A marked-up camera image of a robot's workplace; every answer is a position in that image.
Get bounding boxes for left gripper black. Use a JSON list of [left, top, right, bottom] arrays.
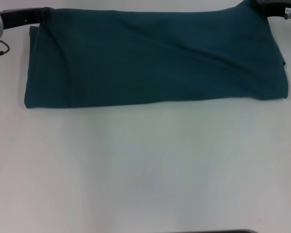
[[0, 6, 51, 31]]

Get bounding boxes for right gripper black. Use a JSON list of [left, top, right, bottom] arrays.
[[253, 0, 291, 19]]

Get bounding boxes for teal T-shirt with FREE print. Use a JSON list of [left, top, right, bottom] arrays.
[[23, 0, 290, 110]]

